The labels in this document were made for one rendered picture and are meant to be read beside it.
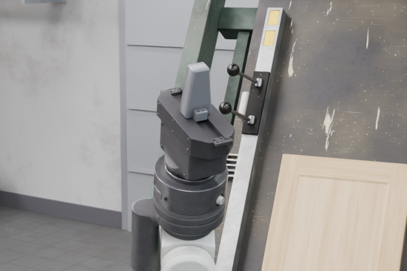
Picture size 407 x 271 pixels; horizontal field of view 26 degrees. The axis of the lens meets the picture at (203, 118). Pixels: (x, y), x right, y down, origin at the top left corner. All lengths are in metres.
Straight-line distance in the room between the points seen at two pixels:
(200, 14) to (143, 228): 1.78
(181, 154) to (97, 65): 5.44
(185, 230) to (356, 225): 1.43
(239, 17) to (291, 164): 0.57
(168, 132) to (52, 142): 5.79
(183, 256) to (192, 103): 0.19
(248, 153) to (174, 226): 1.53
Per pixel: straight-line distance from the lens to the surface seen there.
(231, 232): 2.51
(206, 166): 1.00
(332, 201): 2.48
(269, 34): 2.70
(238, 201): 2.53
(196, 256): 1.06
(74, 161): 6.69
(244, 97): 2.65
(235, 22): 2.85
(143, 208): 1.08
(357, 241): 2.43
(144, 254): 1.11
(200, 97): 0.98
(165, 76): 6.01
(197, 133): 0.97
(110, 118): 6.41
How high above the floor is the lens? 1.82
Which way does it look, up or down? 9 degrees down
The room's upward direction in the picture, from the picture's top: straight up
